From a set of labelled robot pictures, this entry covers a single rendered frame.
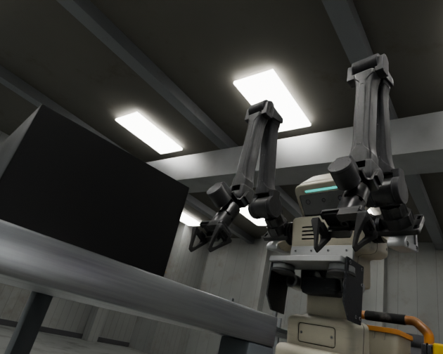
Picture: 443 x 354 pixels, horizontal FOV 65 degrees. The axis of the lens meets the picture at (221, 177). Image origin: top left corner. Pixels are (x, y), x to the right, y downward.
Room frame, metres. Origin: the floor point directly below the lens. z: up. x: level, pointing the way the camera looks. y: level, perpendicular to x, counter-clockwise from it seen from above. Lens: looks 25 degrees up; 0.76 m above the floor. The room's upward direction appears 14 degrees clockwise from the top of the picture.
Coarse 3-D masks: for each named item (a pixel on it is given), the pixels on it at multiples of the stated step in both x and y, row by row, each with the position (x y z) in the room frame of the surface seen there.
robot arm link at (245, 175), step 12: (264, 108) 1.06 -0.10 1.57; (252, 120) 1.09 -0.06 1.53; (264, 120) 1.09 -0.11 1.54; (252, 132) 1.08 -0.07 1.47; (252, 144) 1.08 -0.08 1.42; (240, 156) 1.10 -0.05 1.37; (252, 156) 1.08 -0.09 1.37; (240, 168) 1.09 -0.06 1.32; (252, 168) 1.09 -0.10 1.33; (240, 180) 1.08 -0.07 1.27; (252, 180) 1.09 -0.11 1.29; (240, 192) 1.06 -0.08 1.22; (252, 192) 1.09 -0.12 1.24
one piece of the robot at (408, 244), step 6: (390, 240) 0.91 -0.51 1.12; (396, 240) 0.90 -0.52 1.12; (402, 240) 0.88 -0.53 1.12; (408, 240) 0.89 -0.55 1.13; (414, 240) 0.93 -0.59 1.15; (390, 246) 0.91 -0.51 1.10; (396, 246) 0.90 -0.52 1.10; (402, 246) 0.89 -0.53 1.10; (408, 246) 0.90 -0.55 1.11; (414, 246) 0.92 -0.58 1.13; (402, 252) 0.97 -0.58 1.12; (408, 252) 0.96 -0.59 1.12; (414, 252) 0.94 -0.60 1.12
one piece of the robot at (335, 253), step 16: (272, 256) 1.08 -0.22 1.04; (288, 256) 1.03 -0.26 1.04; (304, 256) 0.99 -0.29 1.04; (320, 256) 0.95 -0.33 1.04; (336, 256) 0.91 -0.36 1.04; (352, 256) 0.97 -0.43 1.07; (272, 272) 1.11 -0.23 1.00; (288, 272) 1.07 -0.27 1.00; (336, 272) 0.93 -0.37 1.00; (352, 272) 0.92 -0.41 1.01; (272, 288) 1.12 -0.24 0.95; (304, 288) 1.09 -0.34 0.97; (320, 288) 1.05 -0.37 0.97; (336, 288) 1.02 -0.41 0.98; (352, 288) 0.93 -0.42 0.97; (272, 304) 1.13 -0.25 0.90; (352, 304) 0.94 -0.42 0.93; (352, 320) 0.94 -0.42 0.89
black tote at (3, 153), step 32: (32, 128) 0.26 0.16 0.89; (64, 128) 0.28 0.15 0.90; (0, 160) 0.31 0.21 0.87; (32, 160) 0.27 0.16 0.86; (64, 160) 0.28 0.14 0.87; (96, 160) 0.30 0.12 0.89; (128, 160) 0.32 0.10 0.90; (0, 192) 0.26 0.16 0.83; (32, 192) 0.28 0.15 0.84; (64, 192) 0.29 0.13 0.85; (96, 192) 0.31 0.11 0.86; (128, 192) 0.33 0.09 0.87; (160, 192) 0.35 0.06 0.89; (32, 224) 0.28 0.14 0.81; (64, 224) 0.30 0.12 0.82; (96, 224) 0.31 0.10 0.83; (128, 224) 0.33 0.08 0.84; (160, 224) 0.35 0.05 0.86; (128, 256) 0.34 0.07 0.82; (160, 256) 0.36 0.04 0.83
